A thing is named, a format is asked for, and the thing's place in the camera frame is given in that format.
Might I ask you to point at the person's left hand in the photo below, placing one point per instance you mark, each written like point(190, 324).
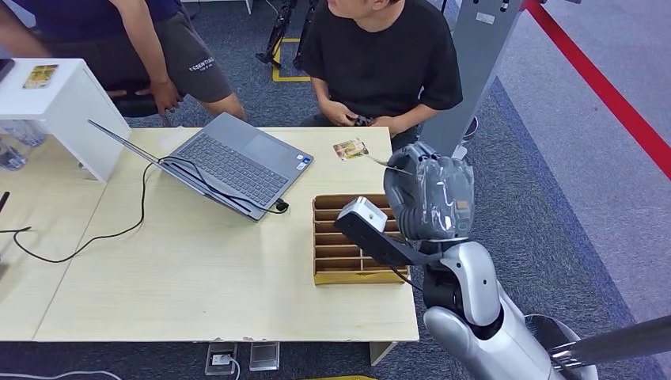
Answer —
point(390, 126)
point(165, 98)

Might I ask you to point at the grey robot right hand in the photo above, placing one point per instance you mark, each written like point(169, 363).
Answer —
point(435, 194)

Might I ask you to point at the person's right hand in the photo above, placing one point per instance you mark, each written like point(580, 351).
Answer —
point(339, 114)

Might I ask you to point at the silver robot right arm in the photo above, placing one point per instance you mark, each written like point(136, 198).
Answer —
point(472, 283)

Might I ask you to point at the person's left forearm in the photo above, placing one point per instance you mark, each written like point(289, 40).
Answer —
point(419, 115)
point(141, 42)

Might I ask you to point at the person's right forearm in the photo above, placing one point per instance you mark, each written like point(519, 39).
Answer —
point(324, 94)
point(21, 34)

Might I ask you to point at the person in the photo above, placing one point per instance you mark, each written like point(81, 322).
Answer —
point(78, 26)
point(382, 57)

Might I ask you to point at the wooden card organizer box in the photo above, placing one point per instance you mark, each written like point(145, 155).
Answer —
point(335, 251)

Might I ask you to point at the black ribbed round stool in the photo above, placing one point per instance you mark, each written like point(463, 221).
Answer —
point(133, 105)

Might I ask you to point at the yellow floor tape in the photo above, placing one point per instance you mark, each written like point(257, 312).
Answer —
point(277, 71)

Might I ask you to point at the grey laptop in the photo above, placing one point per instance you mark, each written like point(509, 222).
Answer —
point(236, 162)

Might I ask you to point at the white shelf unit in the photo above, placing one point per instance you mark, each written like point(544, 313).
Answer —
point(68, 113)

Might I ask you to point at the grey kiosk stand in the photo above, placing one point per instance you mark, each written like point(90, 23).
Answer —
point(482, 63)

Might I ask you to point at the clear plastic container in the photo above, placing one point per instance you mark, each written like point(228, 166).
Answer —
point(26, 132)
point(10, 157)

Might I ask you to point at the black device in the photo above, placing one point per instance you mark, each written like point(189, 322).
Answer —
point(5, 68)

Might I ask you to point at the wooden desk leg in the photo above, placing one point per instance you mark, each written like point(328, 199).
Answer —
point(381, 352)

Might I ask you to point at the black stick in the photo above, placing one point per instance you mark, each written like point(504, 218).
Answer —
point(3, 202)

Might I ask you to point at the red barrier belt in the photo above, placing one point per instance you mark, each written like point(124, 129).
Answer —
point(603, 89)

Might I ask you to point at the yellow floor object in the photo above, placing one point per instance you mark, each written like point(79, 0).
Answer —
point(341, 377)

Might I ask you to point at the metal floor plate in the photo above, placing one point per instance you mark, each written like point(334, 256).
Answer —
point(264, 356)

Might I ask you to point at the floor power socket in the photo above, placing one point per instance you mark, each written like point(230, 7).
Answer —
point(220, 359)

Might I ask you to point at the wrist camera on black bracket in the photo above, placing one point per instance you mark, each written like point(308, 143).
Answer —
point(367, 225)

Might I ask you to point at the chrome stanchion post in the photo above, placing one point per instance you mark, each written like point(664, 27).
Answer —
point(608, 343)

